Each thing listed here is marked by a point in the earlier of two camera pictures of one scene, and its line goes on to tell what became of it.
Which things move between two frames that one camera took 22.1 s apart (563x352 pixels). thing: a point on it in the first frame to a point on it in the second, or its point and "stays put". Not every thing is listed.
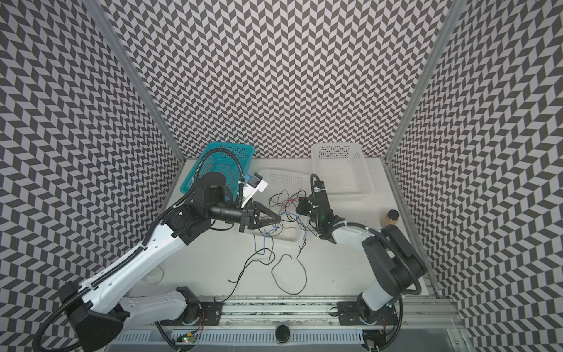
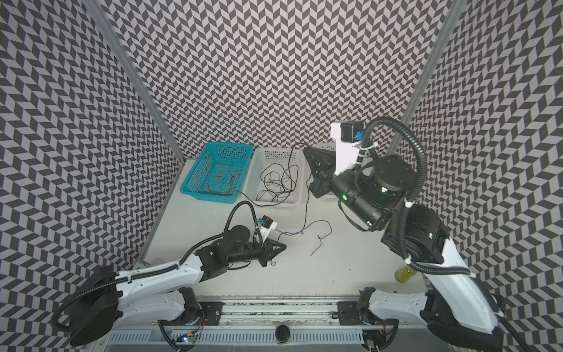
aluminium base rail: x=427 y=323 stays put
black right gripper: x=308 y=207 to x=328 y=177
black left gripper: x=249 y=216 to x=270 y=244
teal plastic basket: x=231 y=160 stays put
